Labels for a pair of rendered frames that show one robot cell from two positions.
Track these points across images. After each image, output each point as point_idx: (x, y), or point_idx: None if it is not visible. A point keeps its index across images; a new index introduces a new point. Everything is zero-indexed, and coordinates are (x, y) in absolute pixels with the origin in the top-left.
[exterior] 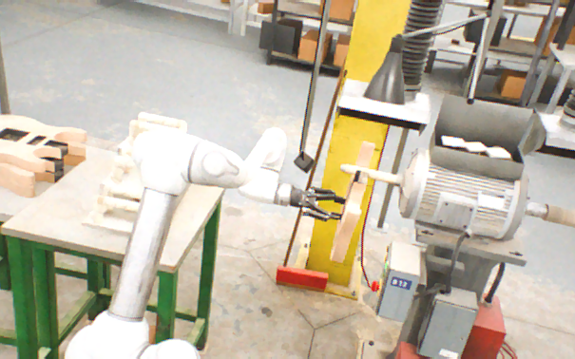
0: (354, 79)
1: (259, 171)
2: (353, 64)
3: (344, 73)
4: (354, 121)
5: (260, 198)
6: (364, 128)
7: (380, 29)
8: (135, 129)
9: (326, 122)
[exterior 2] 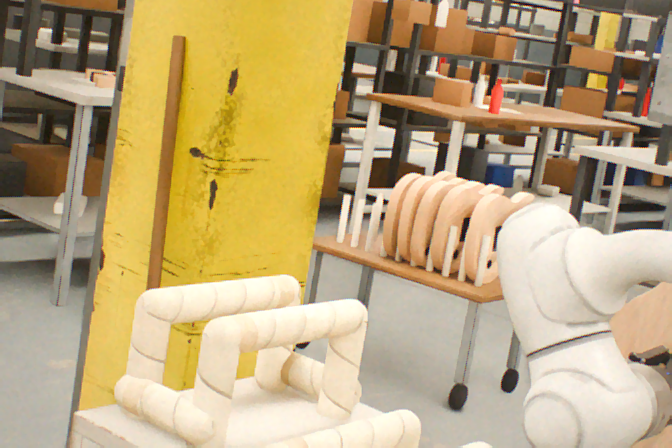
0: (254, 93)
1: (601, 349)
2: (251, 50)
3: (231, 81)
4: (252, 218)
5: (634, 434)
6: (273, 233)
7: None
8: (238, 358)
9: (159, 251)
